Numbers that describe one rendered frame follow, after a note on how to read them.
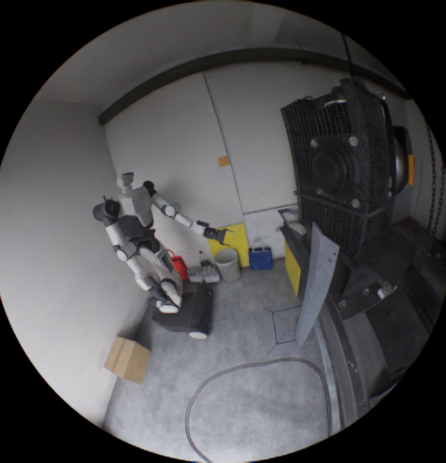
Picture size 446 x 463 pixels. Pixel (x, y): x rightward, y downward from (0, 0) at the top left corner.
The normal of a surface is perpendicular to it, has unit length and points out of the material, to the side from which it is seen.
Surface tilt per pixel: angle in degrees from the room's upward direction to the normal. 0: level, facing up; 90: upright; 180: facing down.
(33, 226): 90
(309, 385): 0
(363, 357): 0
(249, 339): 0
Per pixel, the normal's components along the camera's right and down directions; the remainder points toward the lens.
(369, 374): -0.25, -0.86
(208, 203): -0.07, 0.47
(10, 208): 0.96, -0.19
